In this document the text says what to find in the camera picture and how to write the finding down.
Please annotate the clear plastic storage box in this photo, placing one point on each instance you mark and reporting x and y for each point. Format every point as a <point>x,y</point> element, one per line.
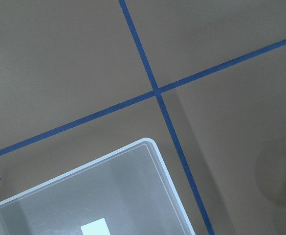
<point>130,187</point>

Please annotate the white label sticker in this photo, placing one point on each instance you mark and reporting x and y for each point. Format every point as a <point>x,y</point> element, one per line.
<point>98,227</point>

